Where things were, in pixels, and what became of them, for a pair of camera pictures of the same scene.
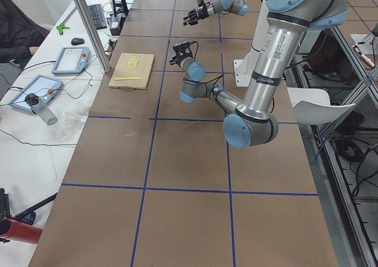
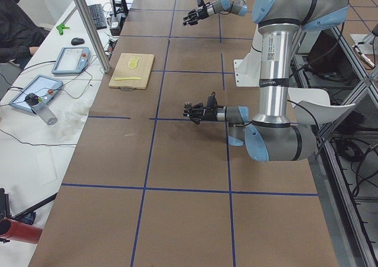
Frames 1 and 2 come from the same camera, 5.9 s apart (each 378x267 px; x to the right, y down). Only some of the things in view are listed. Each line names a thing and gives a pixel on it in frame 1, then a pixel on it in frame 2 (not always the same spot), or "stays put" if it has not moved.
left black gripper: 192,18 stays put
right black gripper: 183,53 to 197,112
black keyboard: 97,14 stays put
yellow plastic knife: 129,78 stays put
